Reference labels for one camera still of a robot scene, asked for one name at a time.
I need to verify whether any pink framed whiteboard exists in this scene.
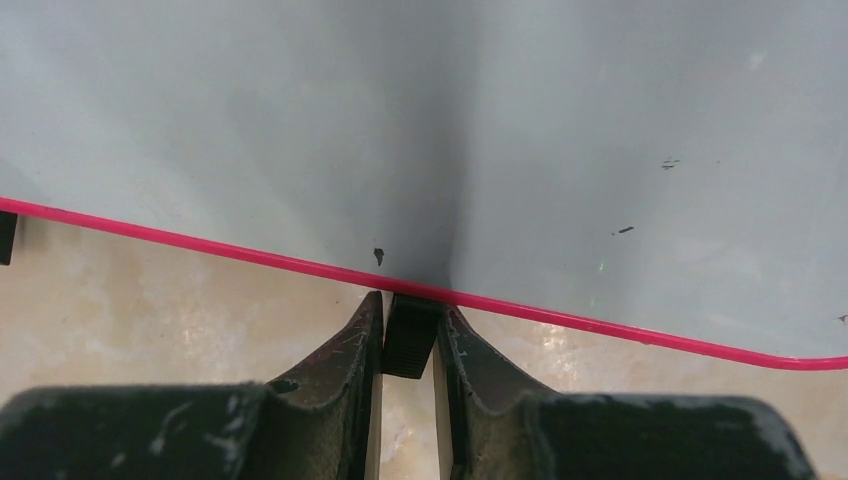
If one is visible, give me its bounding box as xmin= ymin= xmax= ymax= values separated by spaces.
xmin=1 ymin=1 xmax=847 ymax=371

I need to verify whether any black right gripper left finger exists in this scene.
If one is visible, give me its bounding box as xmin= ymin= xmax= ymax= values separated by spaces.
xmin=1 ymin=291 xmax=383 ymax=479

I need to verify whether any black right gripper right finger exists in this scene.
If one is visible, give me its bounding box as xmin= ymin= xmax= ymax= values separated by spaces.
xmin=438 ymin=307 xmax=816 ymax=479

